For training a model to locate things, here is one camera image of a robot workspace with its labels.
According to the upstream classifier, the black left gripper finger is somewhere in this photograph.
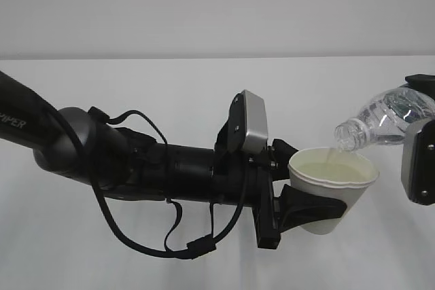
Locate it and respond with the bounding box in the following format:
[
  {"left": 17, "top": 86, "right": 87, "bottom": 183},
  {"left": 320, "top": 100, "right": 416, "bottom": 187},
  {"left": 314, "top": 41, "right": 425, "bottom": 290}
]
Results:
[
  {"left": 271, "top": 139, "right": 298, "bottom": 181},
  {"left": 277, "top": 185, "right": 347, "bottom": 234}
]

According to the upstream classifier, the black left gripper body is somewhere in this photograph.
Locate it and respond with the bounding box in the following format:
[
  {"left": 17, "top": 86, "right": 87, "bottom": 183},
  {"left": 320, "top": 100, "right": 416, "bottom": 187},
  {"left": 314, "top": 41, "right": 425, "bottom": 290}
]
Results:
[{"left": 247, "top": 147, "right": 281, "bottom": 249}]

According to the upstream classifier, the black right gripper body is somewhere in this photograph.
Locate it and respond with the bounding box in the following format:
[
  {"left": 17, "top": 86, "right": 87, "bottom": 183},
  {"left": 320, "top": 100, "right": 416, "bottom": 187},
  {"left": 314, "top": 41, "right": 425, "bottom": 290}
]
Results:
[{"left": 405, "top": 74, "right": 435, "bottom": 100}]

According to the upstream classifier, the clear green-label water bottle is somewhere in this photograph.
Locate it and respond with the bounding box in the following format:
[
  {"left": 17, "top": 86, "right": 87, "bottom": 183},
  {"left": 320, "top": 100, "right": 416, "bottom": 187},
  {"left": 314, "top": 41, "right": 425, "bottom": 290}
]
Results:
[{"left": 334, "top": 86, "right": 434, "bottom": 151}]

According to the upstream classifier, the white paper cup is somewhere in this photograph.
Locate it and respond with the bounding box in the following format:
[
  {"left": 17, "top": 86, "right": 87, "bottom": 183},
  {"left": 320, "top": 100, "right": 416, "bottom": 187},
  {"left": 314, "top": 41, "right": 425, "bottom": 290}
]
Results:
[{"left": 287, "top": 147, "right": 380, "bottom": 236}]

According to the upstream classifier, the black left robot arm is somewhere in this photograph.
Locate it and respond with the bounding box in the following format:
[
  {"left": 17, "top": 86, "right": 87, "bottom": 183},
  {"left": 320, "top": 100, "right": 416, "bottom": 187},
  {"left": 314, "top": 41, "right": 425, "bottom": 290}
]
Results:
[{"left": 1, "top": 74, "right": 347, "bottom": 259}]

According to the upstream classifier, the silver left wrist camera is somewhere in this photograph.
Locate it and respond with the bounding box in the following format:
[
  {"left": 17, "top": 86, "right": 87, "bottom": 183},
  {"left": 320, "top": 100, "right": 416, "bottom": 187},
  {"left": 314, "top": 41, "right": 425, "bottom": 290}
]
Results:
[{"left": 215, "top": 90, "right": 268, "bottom": 155}]

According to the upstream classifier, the black left camera cable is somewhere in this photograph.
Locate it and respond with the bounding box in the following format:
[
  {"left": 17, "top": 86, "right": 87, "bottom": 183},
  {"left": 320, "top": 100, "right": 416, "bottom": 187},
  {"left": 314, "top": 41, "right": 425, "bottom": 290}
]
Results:
[{"left": 30, "top": 89, "right": 252, "bottom": 261}]

